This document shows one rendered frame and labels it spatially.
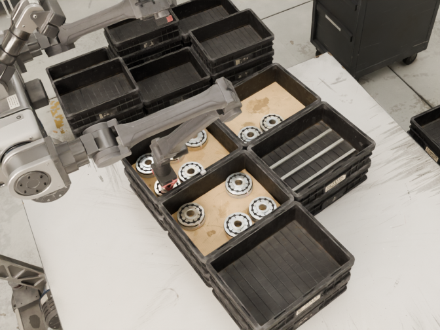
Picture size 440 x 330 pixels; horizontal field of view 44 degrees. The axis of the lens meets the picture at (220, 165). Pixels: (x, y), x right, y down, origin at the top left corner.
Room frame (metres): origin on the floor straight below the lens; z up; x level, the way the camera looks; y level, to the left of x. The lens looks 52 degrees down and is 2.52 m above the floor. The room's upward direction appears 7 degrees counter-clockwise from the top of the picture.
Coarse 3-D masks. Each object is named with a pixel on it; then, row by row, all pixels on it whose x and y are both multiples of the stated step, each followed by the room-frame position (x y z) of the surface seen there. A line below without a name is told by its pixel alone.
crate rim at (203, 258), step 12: (252, 156) 1.26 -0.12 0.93; (216, 168) 1.22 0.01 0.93; (264, 168) 1.19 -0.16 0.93; (192, 180) 1.18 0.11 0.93; (276, 180) 1.13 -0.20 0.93; (288, 192) 1.07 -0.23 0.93; (288, 204) 1.03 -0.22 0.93; (168, 216) 1.04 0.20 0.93; (264, 216) 0.99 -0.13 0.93; (180, 228) 0.98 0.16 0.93; (252, 228) 0.95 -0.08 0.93; (216, 252) 0.87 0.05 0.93
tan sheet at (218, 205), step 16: (208, 192) 1.19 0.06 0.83; (224, 192) 1.18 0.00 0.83; (256, 192) 1.16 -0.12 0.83; (208, 208) 1.12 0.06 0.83; (224, 208) 1.11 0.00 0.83; (240, 208) 1.10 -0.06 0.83; (208, 224) 1.05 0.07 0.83; (192, 240) 0.99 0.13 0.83; (208, 240) 0.98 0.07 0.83; (224, 240) 0.97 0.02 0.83
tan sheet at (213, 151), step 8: (208, 136) 1.47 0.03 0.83; (208, 144) 1.43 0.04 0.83; (216, 144) 1.42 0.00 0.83; (192, 152) 1.40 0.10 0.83; (200, 152) 1.39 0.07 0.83; (208, 152) 1.39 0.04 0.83; (216, 152) 1.38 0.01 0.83; (224, 152) 1.38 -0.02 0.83; (184, 160) 1.36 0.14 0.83; (192, 160) 1.35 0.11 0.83; (200, 160) 1.35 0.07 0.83; (208, 160) 1.34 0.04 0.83; (216, 160) 1.34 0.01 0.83; (176, 168) 1.32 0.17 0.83; (152, 184) 1.26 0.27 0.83
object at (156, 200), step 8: (216, 120) 1.46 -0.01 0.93; (224, 128) 1.41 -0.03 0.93; (232, 136) 1.37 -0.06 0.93; (136, 144) 1.39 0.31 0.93; (240, 144) 1.32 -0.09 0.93; (232, 152) 1.29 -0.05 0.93; (128, 168) 1.27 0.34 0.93; (208, 168) 1.23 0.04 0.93; (136, 176) 1.23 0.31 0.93; (192, 176) 1.20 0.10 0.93; (144, 184) 1.20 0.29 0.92; (184, 184) 1.17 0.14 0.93; (152, 192) 1.15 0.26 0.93; (168, 192) 1.14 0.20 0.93
